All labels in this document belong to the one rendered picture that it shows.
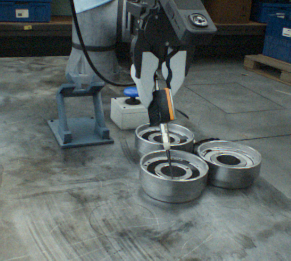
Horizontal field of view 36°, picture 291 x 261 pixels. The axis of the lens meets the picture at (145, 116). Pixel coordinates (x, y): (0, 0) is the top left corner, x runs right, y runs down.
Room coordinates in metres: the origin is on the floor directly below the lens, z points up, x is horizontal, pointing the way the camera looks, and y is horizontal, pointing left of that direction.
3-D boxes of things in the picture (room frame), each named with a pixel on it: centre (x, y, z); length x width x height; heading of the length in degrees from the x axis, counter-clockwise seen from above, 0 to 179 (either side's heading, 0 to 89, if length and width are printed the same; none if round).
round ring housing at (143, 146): (0.75, -0.04, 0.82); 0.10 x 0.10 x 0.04
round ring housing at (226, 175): (0.68, -0.14, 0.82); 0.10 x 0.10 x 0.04
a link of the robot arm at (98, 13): (1.21, 0.15, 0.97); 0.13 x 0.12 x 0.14; 93
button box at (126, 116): (0.89, 0.03, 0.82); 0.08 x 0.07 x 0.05; 24
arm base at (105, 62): (1.21, 0.15, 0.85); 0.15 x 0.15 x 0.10
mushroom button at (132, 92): (0.89, 0.03, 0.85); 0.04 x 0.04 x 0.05
